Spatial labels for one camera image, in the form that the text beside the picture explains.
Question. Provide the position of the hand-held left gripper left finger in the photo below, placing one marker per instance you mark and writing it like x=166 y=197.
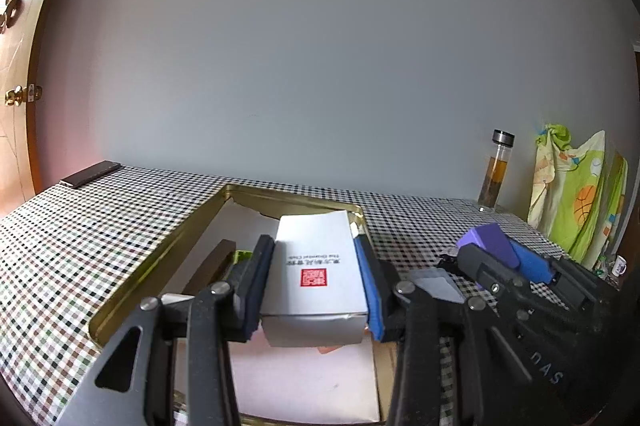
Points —
x=255 y=281

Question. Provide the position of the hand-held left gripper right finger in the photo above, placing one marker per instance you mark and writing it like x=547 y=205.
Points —
x=372 y=301

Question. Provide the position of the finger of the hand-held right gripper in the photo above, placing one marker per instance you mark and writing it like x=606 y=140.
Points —
x=485 y=268
x=532 y=263

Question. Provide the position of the green toy brick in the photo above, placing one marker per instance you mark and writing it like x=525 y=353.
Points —
x=242 y=256

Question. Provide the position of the purple box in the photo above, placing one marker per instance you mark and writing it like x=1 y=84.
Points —
x=492 y=236

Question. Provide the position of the white cardboard box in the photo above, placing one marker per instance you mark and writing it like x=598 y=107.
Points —
x=320 y=256

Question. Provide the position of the gold tin box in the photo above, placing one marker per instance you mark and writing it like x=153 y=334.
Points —
x=165 y=256

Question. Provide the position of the brown wooden bar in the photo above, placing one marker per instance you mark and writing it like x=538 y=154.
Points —
x=210 y=266

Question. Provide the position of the clear plastic box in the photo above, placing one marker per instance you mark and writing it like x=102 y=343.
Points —
x=435 y=283

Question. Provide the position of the green printed cloth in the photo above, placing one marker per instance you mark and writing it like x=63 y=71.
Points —
x=575 y=206

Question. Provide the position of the small white cup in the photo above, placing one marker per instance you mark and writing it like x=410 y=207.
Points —
x=620 y=265

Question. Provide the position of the glass tea bottle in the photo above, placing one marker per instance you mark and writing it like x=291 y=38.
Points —
x=495 y=176

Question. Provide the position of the checkered tablecloth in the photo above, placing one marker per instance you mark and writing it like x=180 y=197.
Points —
x=100 y=231

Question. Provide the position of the dark phone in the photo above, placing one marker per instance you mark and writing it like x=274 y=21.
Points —
x=90 y=174

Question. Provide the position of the wooden door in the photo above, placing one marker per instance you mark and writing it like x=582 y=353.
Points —
x=15 y=146

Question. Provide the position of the brass door knob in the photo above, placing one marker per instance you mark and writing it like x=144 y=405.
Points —
x=17 y=96

